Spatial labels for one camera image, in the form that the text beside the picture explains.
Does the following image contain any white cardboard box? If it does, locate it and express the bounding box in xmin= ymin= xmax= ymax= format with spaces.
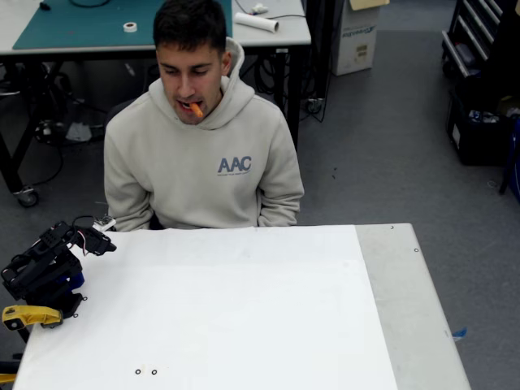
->
xmin=331 ymin=0 xmax=383 ymax=77

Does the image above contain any man in beige hoodie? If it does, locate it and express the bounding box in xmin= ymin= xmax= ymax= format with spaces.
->
xmin=103 ymin=0 xmax=306 ymax=232

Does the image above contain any green cutting mat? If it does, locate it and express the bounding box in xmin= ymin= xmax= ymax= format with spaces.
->
xmin=11 ymin=0 xmax=233 ymax=51

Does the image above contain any large white paper sheet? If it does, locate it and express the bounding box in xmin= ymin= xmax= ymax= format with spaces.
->
xmin=11 ymin=224 xmax=399 ymax=390

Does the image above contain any black tool drawer cabinet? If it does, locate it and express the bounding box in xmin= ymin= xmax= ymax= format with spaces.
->
xmin=441 ymin=0 xmax=520 ymax=82

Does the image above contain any manila folder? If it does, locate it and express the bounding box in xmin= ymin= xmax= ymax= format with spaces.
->
xmin=349 ymin=0 xmax=391 ymax=11

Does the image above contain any blue object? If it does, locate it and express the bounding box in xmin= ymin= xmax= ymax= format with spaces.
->
xmin=502 ymin=117 xmax=520 ymax=196

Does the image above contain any grey workbench with black legs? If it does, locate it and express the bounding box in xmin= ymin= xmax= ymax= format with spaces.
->
xmin=0 ymin=0 xmax=313 ymax=208

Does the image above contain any black storage bin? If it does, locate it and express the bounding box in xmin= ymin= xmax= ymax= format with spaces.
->
xmin=445 ymin=89 xmax=520 ymax=167

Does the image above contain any white paper roll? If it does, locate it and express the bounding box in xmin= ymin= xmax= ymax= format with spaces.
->
xmin=234 ymin=11 xmax=280 ymax=33

